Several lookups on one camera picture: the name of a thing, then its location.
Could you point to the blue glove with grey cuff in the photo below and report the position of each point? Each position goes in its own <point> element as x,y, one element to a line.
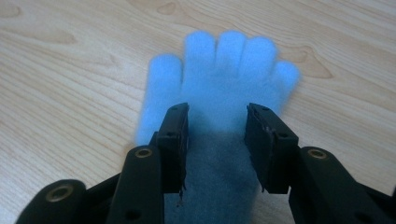
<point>224,77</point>

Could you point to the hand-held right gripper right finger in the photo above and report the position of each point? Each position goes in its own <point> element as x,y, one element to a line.
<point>317,186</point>

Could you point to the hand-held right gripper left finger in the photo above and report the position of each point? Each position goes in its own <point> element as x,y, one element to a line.
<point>143,186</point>

